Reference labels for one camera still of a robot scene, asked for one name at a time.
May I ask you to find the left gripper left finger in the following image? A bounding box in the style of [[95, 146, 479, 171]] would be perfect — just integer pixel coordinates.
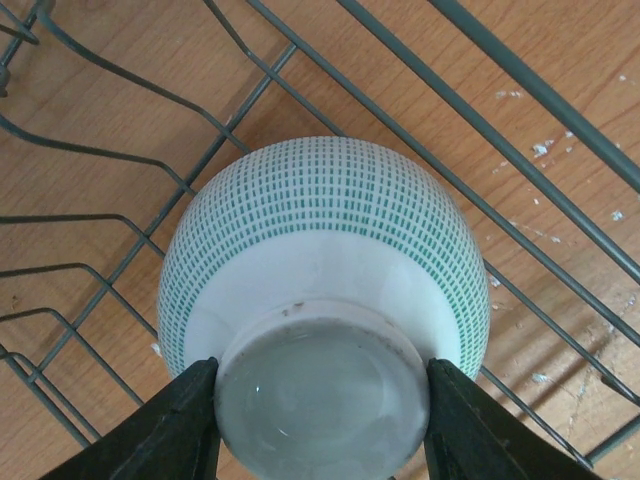
[[44, 358, 221, 479]]

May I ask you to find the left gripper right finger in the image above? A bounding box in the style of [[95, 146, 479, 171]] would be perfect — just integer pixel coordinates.
[[424, 359, 598, 480]]

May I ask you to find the grey wire dish rack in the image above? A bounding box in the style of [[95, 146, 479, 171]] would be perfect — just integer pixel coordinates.
[[1, 1, 639, 479]]

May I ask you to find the light green ceramic bowl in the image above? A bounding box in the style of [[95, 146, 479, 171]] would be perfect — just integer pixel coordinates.
[[157, 136, 490, 479]]

